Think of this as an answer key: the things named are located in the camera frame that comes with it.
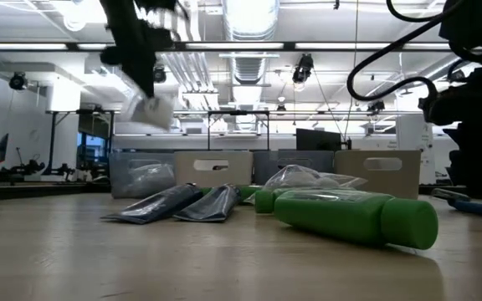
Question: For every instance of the silver ventilation duct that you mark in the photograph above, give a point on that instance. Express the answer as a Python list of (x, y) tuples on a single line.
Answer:
[(249, 25)]

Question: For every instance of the clear bag of cotton balls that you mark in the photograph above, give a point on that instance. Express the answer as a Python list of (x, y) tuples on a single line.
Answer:
[(304, 177)]

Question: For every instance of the black ceiling spotlight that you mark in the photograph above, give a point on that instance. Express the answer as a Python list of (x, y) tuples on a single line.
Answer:
[(159, 74), (304, 67), (376, 106), (18, 80)]

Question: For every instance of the white storage bin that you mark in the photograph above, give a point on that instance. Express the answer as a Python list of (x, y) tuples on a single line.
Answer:
[(232, 167)]

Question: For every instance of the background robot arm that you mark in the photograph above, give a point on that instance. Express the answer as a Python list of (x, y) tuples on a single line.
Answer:
[(15, 169)]

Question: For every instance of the blue lit screen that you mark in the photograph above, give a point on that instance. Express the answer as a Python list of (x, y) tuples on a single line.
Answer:
[(91, 150)]

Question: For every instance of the translucent grey storage bin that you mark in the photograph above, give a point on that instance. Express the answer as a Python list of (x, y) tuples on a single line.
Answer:
[(119, 171)]

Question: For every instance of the white pillar with sign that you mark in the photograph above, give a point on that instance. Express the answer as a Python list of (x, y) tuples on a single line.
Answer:
[(412, 134)]

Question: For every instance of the dark toothpaste tube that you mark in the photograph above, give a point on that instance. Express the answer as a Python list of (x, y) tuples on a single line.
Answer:
[(213, 205), (157, 205)]

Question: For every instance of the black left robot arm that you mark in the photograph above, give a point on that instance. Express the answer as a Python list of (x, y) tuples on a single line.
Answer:
[(119, 12)]

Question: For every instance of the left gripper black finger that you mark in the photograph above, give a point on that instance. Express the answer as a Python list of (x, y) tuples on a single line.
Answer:
[(138, 67), (159, 39)]

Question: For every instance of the clear bag of cotton swabs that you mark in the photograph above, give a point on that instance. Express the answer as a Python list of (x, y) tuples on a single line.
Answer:
[(155, 110)]

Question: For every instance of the dark blue razor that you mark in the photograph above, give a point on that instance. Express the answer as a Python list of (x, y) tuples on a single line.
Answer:
[(475, 207)]

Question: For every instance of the black tall stand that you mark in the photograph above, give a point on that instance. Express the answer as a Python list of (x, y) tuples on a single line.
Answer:
[(52, 146)]

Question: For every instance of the light grey storage bin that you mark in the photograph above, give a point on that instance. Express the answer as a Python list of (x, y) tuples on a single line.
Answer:
[(396, 180)]

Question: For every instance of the black overhead light bar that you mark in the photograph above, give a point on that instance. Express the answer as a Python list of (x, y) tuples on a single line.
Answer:
[(232, 46)]

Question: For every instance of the black monitor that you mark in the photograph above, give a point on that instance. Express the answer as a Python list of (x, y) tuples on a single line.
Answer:
[(318, 140)]

